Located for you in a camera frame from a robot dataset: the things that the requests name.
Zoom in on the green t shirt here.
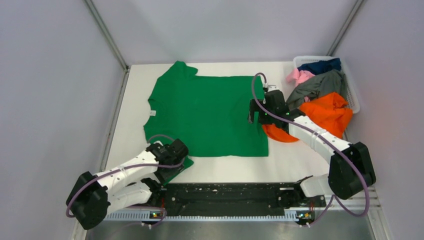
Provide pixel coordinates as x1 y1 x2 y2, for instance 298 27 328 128
143 60 270 185

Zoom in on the orange t shirt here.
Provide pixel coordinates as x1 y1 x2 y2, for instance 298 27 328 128
262 92 353 143

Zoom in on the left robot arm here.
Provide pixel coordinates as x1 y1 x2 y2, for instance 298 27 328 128
65 139 189 230

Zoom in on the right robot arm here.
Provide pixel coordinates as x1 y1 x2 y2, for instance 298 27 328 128
248 89 376 206

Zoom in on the pink t shirt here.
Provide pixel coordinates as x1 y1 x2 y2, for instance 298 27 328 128
285 68 315 87

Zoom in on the navy blue t shirt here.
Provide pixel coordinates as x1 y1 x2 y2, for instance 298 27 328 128
297 58 342 75

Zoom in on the grey t shirt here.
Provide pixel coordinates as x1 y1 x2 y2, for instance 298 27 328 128
286 69 348 109

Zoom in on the white plastic laundry basket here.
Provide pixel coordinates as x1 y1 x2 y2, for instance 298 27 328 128
293 55 360 114

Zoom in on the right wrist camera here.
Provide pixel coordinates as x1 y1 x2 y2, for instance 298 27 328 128
262 84 280 95

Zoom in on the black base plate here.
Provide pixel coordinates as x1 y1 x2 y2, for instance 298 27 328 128
142 182 326 217

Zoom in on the white cable duct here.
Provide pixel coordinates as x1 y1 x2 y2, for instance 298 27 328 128
104 209 300 222

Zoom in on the aluminium frame rail right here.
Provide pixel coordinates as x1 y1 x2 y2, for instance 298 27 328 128
326 0 367 56

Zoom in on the aluminium frame rail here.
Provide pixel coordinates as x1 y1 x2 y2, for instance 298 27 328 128
83 0 129 72
326 0 367 56

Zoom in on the aluminium frame rail left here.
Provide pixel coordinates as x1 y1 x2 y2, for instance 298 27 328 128
83 0 129 72

